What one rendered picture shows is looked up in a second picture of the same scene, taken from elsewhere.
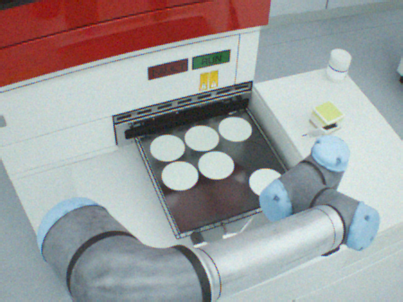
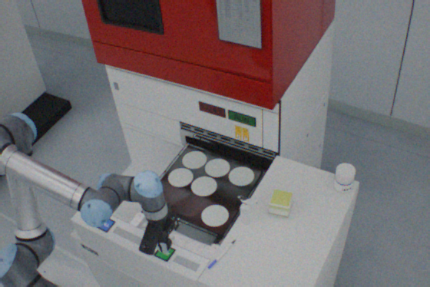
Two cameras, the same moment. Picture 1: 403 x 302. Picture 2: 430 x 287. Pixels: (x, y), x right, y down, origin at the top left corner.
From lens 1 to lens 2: 1.15 m
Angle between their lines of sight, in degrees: 38
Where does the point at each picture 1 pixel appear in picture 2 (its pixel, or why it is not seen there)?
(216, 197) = (181, 200)
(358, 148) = (282, 239)
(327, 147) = (143, 176)
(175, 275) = not seen: outside the picture
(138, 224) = not seen: hidden behind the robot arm
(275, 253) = (34, 176)
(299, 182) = (112, 179)
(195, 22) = (216, 84)
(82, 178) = (150, 148)
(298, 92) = (298, 178)
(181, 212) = not seen: hidden behind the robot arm
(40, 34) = (127, 46)
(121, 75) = (183, 97)
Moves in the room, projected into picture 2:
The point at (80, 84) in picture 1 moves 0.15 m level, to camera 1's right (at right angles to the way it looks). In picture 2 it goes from (159, 90) to (179, 107)
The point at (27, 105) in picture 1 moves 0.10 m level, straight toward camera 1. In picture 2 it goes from (130, 85) to (117, 99)
